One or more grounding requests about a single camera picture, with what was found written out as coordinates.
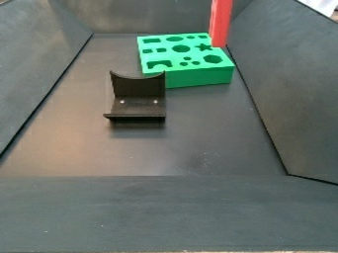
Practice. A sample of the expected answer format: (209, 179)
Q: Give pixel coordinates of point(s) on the red rectangular block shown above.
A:
(220, 21)

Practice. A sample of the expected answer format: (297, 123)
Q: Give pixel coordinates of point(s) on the green shape-sorter board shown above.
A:
(188, 58)

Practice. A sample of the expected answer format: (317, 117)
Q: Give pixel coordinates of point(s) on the black curved holder stand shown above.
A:
(140, 97)

